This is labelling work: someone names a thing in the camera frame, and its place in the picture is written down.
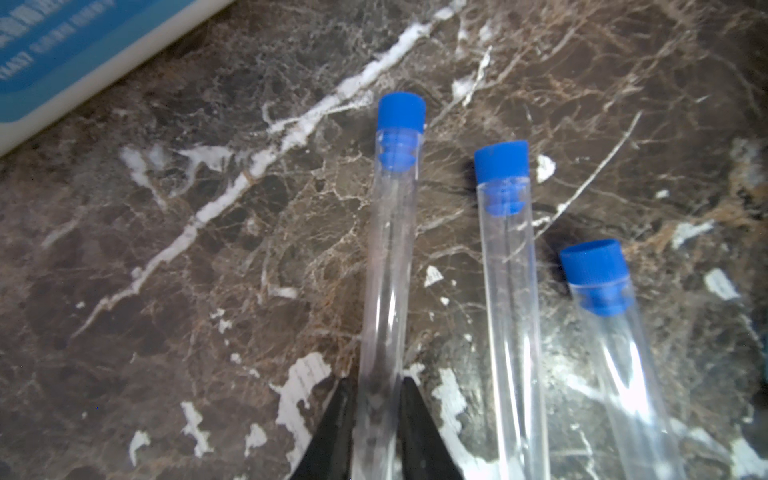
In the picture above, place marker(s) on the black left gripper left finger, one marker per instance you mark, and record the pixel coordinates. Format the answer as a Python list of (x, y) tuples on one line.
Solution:
[(328, 454)]

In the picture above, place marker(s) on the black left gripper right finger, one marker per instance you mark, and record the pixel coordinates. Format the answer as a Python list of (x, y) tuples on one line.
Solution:
[(424, 453)]

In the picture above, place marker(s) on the blue-capped test tube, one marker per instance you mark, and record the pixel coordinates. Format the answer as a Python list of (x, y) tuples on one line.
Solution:
[(398, 150), (600, 284), (510, 276)]

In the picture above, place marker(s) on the white plastic storage box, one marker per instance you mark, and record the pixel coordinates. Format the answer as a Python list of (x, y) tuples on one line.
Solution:
[(57, 54)]

